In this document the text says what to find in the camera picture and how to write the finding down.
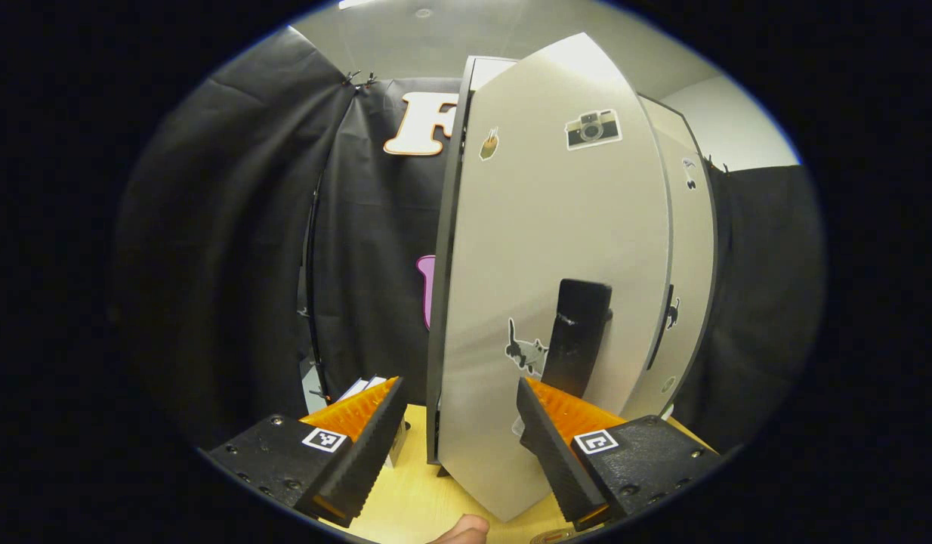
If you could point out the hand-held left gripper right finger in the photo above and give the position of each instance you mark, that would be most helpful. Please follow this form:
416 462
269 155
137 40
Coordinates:
557 453

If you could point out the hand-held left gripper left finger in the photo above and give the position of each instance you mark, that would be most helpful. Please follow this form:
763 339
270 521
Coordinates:
368 453

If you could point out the round wooden coaster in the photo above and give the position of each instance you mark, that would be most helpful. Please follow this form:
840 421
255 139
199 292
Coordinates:
555 537

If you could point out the beige camera sticker cabinet door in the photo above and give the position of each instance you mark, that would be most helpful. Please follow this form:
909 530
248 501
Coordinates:
549 211

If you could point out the beige headphones sticker cabinet door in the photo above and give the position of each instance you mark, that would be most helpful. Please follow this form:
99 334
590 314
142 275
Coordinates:
692 242

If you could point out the black backdrop cloth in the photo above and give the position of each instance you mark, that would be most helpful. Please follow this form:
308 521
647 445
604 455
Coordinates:
232 227

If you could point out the ceiling light panel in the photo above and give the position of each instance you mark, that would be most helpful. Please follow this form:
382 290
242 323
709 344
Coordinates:
356 4

